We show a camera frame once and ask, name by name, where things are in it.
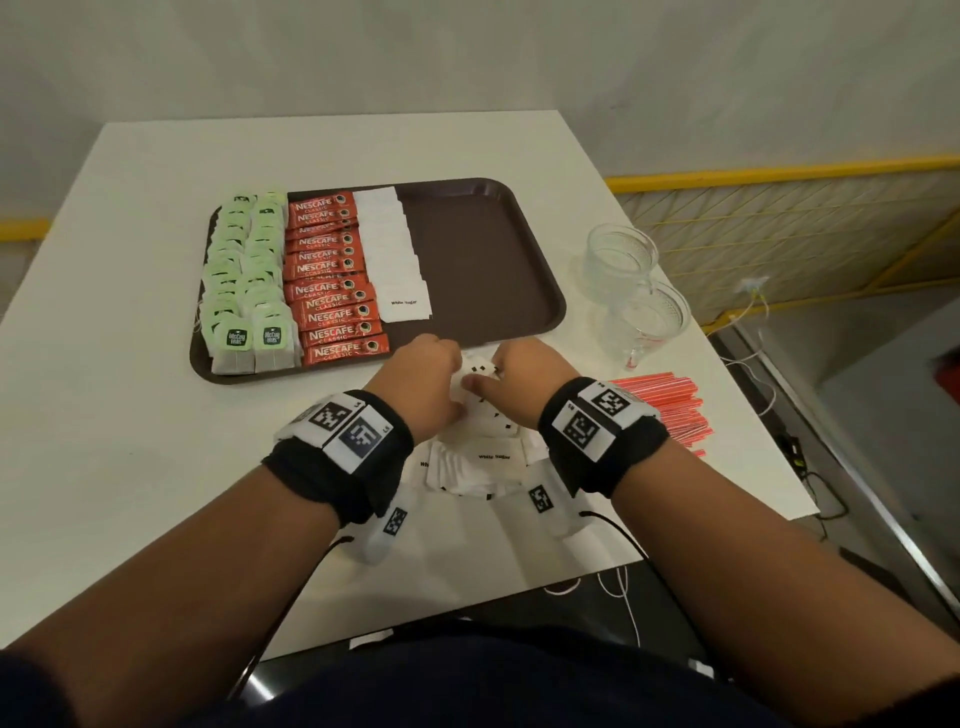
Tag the person's left hand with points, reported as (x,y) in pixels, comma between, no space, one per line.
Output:
(416,390)

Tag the person's right hand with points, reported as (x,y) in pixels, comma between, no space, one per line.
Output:
(525,379)

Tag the pile of white sugar sachets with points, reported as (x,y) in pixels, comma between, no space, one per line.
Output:
(480,465)

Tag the brown tray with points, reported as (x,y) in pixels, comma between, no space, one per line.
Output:
(487,262)

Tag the row of red Nescafe sachets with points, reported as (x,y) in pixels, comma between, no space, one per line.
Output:
(330,292)

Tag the clear patterned glass cup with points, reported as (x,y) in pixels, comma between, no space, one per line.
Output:
(649,322)
(619,259)

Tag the pile of red stirrer sticks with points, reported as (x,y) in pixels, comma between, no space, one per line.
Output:
(667,409)

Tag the person's left forearm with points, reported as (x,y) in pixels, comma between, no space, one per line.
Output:
(172,600)

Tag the person's right forearm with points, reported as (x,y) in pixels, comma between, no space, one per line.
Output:
(765,585)

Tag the person's dark shirt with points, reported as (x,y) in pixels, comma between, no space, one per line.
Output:
(487,682)

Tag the person's dark sleeve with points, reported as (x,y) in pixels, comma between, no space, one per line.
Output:
(915,705)
(30,690)

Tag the black right wristband with markers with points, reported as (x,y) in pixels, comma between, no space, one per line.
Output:
(600,442)

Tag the black wristband with markers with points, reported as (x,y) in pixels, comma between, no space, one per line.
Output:
(337,457)
(600,442)

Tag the black left wristband with markers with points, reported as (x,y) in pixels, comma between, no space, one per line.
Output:
(337,457)

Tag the black glossy furniture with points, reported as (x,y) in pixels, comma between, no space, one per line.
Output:
(585,607)

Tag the yellow mesh railing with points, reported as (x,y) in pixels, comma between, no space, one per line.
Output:
(787,225)
(22,229)

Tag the red object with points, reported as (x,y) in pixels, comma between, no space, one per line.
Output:
(949,379)

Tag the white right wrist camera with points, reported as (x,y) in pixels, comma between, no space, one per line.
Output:
(540,502)

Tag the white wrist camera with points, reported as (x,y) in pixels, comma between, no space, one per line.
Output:
(382,525)
(540,502)

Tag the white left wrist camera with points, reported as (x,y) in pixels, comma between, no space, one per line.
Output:
(382,525)

